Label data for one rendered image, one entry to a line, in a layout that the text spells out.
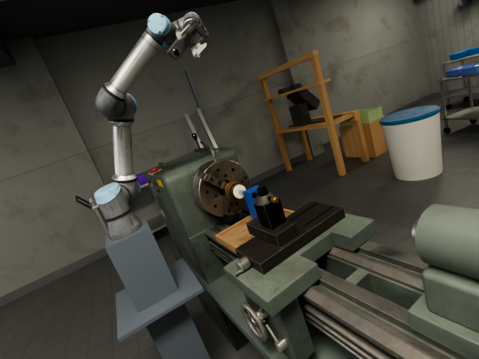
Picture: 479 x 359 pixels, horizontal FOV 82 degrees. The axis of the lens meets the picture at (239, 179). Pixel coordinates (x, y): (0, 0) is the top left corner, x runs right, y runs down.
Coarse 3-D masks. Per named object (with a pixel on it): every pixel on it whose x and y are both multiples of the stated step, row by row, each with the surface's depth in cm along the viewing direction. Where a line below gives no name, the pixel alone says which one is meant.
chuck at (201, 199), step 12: (204, 168) 148; (216, 168) 148; (228, 168) 151; (240, 168) 155; (204, 180) 145; (228, 180) 152; (204, 192) 145; (216, 192) 148; (204, 204) 146; (216, 204) 150; (240, 204) 156
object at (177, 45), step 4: (176, 40) 105; (172, 44) 105; (176, 44) 105; (180, 44) 105; (184, 44) 106; (172, 48) 104; (176, 48) 105; (180, 48) 106; (184, 48) 106; (168, 52) 104; (172, 52) 105; (176, 52) 105; (180, 52) 106; (172, 56) 106; (176, 56) 106
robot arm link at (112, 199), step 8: (112, 184) 126; (120, 184) 132; (96, 192) 123; (104, 192) 121; (112, 192) 122; (120, 192) 125; (128, 192) 132; (96, 200) 122; (104, 200) 121; (112, 200) 122; (120, 200) 124; (128, 200) 132; (104, 208) 122; (112, 208) 122; (120, 208) 124; (128, 208) 128; (104, 216) 124; (112, 216) 123
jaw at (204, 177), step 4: (204, 172) 146; (204, 176) 145; (208, 176) 143; (212, 176) 142; (208, 180) 141; (212, 180) 143; (216, 180) 144; (220, 180) 143; (212, 184) 146; (216, 184) 142; (220, 184) 143; (224, 184) 142; (220, 188) 145; (224, 188) 142
